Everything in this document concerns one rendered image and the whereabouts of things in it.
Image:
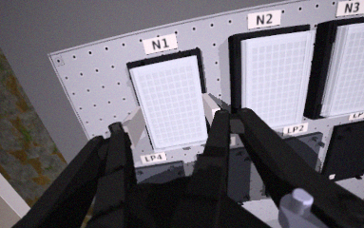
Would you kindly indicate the white button panel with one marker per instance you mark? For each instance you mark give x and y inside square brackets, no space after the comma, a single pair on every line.
[273,223]

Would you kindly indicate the grey perforated base plate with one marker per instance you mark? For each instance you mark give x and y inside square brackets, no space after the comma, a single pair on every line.
[96,80]

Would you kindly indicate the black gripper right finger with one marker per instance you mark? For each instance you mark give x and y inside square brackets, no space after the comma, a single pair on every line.
[304,197]

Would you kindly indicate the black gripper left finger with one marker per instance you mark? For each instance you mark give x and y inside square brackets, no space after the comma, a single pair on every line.
[92,172]

